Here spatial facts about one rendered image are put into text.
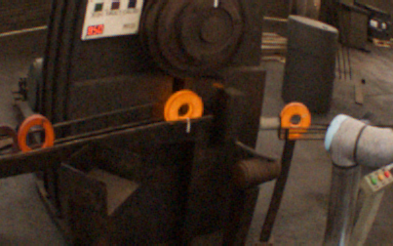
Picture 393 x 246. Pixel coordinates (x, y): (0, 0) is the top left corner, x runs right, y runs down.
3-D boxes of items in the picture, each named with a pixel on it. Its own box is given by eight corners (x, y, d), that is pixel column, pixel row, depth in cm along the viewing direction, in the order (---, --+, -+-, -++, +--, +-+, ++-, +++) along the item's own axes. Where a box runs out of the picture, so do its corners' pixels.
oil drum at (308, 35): (268, 94, 509) (276, 11, 477) (306, 91, 542) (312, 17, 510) (306, 116, 464) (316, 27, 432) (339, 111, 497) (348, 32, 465)
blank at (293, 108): (288, 140, 243) (289, 143, 240) (274, 111, 239) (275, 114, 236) (313, 124, 240) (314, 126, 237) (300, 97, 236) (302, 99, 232)
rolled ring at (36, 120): (15, 127, 174) (14, 124, 176) (26, 166, 183) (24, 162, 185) (49, 110, 182) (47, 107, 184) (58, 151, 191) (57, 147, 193)
